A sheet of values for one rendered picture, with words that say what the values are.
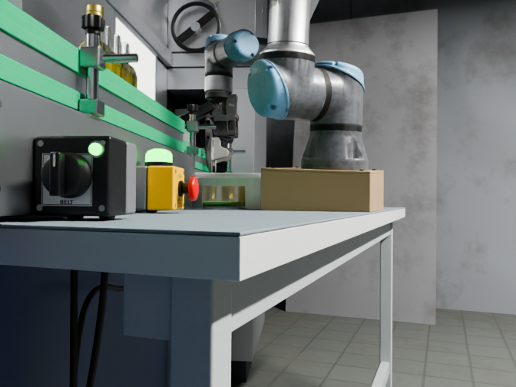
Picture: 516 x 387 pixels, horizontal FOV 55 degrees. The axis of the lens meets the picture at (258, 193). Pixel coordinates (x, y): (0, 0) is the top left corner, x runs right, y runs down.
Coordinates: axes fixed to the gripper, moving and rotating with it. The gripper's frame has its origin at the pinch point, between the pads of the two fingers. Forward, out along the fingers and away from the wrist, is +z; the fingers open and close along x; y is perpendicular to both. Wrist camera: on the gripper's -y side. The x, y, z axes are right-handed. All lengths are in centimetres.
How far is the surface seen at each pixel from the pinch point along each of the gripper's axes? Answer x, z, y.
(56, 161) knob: -88, 5, 1
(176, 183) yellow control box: -54, 6, 4
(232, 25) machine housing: 74, -65, -4
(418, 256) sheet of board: 194, 44, 104
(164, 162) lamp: -54, 3, 2
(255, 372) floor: 91, 86, 6
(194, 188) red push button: -54, 7, 7
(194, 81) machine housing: 75, -42, -20
